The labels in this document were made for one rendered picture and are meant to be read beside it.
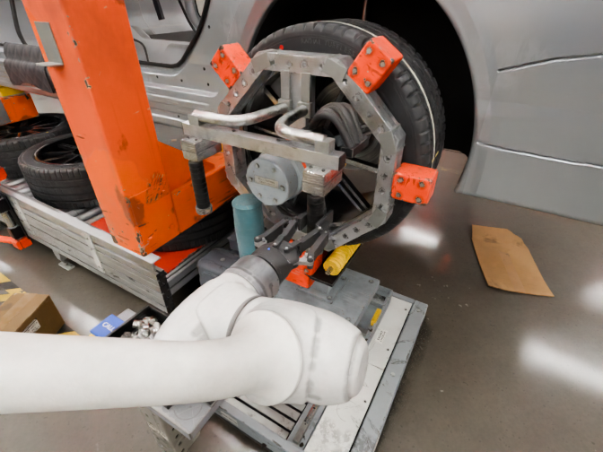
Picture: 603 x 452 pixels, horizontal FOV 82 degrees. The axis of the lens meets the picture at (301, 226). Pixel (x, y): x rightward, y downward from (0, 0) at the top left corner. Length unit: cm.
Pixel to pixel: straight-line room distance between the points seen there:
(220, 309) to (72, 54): 75
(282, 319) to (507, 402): 129
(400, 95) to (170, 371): 76
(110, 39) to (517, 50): 97
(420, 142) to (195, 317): 66
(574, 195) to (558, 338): 93
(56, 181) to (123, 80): 117
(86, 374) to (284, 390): 18
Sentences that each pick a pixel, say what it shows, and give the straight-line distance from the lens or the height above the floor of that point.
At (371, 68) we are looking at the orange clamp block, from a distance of 82.
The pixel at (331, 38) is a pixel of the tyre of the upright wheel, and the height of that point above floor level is 115.
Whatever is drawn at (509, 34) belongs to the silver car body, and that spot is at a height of 116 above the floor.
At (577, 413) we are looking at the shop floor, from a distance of 171.
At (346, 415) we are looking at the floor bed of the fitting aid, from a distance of 132.
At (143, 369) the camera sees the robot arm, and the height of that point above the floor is 99.
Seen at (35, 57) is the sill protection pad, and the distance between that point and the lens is 251.
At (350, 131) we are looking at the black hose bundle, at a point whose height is 100.
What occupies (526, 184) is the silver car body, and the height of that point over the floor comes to 82.
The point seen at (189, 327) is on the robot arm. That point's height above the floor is 88.
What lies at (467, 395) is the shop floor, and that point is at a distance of 156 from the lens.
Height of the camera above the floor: 124
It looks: 34 degrees down
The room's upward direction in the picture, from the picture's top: straight up
